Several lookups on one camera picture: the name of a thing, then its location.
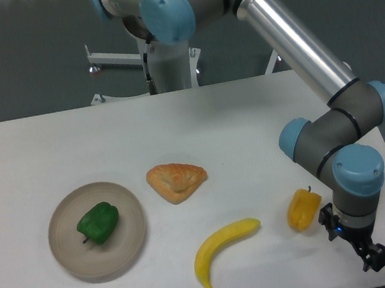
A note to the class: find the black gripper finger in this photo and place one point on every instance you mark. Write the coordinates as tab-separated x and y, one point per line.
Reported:
327	219
373	256

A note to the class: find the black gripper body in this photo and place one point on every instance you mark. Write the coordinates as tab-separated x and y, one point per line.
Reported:
357	231

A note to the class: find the green bell pepper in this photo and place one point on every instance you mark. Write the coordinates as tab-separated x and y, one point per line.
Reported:
98	224

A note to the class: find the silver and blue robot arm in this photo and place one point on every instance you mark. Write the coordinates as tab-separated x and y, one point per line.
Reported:
328	148

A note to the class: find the yellow bell pepper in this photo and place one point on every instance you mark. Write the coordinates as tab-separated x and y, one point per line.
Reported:
302	209

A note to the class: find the beige round plate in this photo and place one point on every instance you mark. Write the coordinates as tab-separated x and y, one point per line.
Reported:
91	262

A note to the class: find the yellow banana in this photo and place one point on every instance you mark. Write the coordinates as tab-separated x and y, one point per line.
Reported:
222	238

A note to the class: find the triangular baked pastry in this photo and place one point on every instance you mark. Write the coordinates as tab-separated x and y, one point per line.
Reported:
176	182

